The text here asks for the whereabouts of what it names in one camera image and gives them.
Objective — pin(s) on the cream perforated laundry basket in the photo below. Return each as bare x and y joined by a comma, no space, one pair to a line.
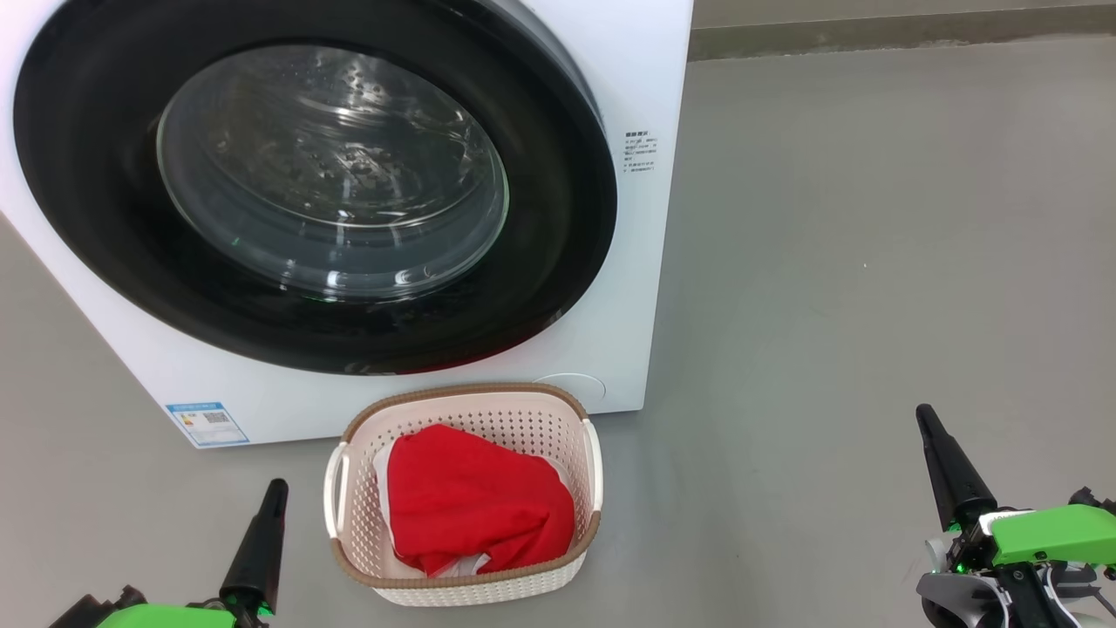
357,541

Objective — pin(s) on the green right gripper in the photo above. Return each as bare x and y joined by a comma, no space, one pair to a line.
1055,536

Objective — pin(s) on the perforated steel washer drum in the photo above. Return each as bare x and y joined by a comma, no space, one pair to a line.
349,157

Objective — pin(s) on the round white filter cover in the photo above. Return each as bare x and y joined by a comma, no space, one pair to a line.
584,388

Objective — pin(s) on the white front-load washing machine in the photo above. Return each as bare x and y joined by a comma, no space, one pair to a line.
636,305

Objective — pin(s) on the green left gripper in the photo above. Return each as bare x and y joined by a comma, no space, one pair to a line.
166,617

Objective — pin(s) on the blue energy label sticker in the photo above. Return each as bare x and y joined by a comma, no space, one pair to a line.
207,424

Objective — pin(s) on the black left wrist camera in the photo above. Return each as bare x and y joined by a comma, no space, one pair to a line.
83,615

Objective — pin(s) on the red and white garment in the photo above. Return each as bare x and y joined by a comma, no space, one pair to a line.
471,506

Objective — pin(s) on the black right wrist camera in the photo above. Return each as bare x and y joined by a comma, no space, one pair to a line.
1094,501

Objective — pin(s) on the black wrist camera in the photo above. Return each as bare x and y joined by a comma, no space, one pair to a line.
1094,501
83,615

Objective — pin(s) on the black glass washer door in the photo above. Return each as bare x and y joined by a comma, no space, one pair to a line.
558,227

